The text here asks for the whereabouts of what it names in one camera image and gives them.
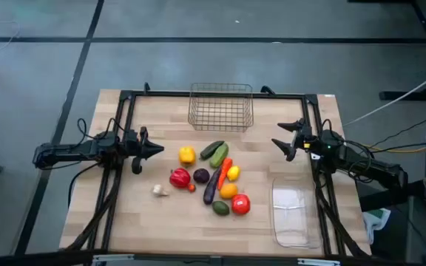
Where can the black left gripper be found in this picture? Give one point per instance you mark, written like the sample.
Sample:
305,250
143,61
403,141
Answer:
135,145

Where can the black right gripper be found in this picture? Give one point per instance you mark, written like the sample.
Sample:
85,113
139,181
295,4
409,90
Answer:
307,140

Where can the yellow bell pepper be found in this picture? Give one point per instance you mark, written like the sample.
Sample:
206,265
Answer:
187,155

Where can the red bell pepper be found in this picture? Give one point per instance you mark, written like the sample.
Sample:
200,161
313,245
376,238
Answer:
179,178

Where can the white garlic bulb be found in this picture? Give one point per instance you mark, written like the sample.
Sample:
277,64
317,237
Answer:
157,190

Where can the dark purple eggplant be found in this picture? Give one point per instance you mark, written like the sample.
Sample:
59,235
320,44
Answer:
201,176

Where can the dark green cucumber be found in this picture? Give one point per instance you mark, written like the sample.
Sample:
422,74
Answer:
210,150

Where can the light green chayote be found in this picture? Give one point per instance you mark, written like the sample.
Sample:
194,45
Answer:
219,156

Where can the yellow lemon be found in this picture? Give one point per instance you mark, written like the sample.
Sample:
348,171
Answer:
233,173

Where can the orange carrot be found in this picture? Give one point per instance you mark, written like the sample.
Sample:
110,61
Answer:
226,170

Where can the orange fruit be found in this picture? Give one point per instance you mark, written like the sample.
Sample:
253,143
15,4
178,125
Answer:
228,191

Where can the large red tomato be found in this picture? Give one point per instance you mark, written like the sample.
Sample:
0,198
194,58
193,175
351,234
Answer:
240,204

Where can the dark green lime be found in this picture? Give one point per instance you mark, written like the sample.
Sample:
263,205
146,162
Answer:
220,208

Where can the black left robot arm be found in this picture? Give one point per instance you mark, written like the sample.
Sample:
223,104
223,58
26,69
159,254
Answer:
69,151

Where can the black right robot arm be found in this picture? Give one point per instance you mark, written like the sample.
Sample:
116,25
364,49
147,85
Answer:
364,162

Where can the black table clamp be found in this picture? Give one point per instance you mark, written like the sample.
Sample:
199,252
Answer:
267,89
146,88

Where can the small red tomato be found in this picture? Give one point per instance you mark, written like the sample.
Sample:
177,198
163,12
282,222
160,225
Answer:
191,188

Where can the clear plastic bin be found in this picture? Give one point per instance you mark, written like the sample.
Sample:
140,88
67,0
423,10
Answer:
294,214

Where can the black stand bar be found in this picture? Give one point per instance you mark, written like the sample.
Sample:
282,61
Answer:
390,197

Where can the white and green cloth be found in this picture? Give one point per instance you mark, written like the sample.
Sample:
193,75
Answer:
377,221

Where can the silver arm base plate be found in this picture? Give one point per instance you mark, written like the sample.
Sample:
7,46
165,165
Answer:
315,156

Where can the black aluminium rig frame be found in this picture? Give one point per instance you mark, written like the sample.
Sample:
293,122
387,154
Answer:
161,93

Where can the silver frame bracket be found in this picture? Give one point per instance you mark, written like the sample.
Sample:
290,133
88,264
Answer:
318,262
113,258

